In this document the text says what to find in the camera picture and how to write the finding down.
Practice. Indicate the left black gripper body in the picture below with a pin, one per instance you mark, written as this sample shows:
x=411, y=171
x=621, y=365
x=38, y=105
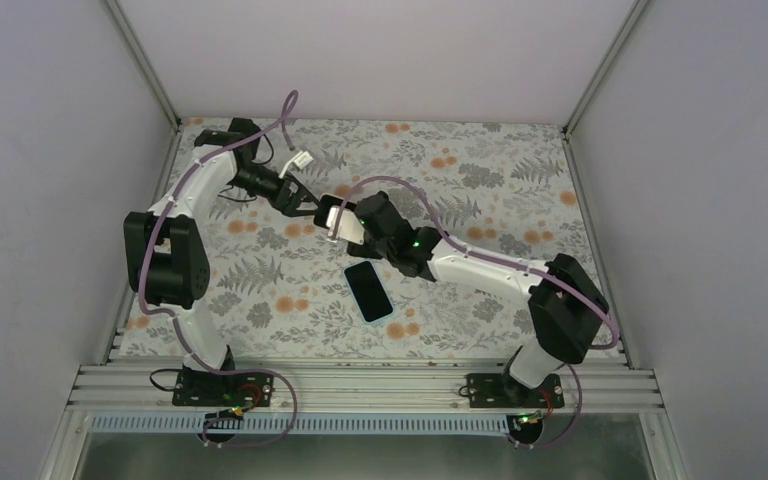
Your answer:
x=246, y=181

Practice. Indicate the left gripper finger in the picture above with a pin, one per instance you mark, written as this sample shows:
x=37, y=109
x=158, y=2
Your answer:
x=303, y=209
x=299, y=192

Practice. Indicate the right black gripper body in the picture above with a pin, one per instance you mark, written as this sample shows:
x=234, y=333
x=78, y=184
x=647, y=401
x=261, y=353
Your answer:
x=379, y=247

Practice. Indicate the black phone from beige case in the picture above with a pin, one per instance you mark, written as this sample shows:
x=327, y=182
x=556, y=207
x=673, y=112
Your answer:
x=326, y=212

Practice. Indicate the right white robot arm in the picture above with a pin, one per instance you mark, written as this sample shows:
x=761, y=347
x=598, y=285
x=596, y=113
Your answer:
x=567, y=309

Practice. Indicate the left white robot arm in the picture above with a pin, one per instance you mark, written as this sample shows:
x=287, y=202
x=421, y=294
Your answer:
x=167, y=263

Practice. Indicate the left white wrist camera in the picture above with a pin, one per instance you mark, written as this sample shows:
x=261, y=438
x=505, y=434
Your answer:
x=298, y=161

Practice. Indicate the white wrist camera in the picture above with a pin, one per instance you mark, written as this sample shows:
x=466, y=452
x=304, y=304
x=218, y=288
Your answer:
x=354, y=235
x=298, y=161

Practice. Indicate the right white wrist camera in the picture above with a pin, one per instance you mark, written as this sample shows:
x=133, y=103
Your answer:
x=354, y=235

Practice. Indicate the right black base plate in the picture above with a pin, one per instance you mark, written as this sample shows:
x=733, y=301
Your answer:
x=496, y=390

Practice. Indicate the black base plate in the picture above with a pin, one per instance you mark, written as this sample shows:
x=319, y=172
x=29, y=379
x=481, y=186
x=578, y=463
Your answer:
x=204, y=389
x=496, y=390

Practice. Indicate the slotted grey cable duct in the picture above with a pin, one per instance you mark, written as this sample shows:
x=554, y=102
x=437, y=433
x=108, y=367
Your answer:
x=303, y=423

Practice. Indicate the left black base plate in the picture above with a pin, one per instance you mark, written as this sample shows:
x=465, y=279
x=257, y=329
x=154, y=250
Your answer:
x=204, y=389

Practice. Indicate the aluminium rail frame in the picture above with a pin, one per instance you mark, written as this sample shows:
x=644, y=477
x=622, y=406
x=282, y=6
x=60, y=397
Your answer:
x=365, y=386

